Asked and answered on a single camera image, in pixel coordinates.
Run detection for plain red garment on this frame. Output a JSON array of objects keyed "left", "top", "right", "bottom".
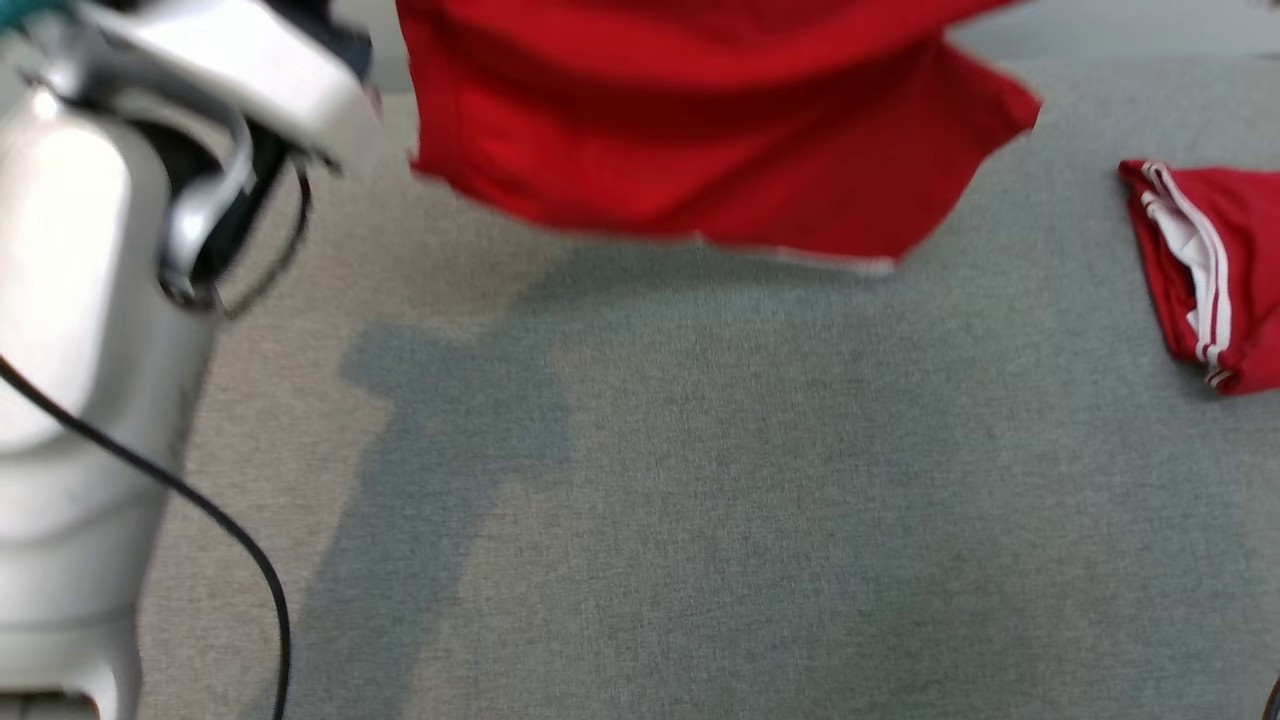
[{"left": 395, "top": 0, "right": 1043, "bottom": 276}]

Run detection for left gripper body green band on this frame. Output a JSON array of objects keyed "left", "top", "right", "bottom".
[{"left": 75, "top": 0, "right": 379, "bottom": 173}]

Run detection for black cable with teal connector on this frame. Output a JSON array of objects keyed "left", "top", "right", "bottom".
[{"left": 0, "top": 0, "right": 313, "bottom": 720}]

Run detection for red basketball jersey white stripes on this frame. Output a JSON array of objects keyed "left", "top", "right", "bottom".
[{"left": 1118, "top": 158, "right": 1280, "bottom": 397}]

